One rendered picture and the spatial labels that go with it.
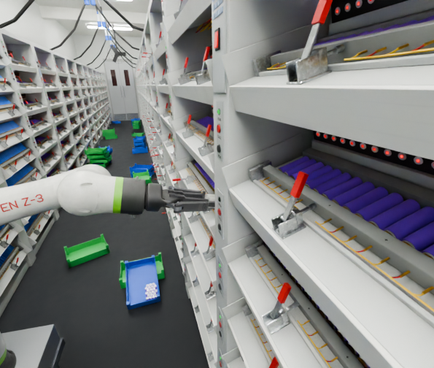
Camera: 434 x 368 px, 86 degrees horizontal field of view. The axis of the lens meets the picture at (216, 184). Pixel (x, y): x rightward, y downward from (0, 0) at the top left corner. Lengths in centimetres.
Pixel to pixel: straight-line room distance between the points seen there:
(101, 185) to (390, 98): 55
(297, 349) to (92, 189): 51
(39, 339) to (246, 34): 126
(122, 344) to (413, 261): 149
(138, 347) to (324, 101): 150
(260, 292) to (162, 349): 108
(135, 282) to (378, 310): 164
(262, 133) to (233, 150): 7
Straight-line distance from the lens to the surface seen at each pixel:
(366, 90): 22
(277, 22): 50
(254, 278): 56
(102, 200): 60
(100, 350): 165
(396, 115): 21
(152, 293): 169
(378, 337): 28
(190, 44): 116
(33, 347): 130
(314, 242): 34
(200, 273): 115
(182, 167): 120
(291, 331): 49
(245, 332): 72
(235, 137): 47
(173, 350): 154
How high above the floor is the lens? 130
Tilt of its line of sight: 23 degrees down
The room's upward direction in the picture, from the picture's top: 1 degrees counter-clockwise
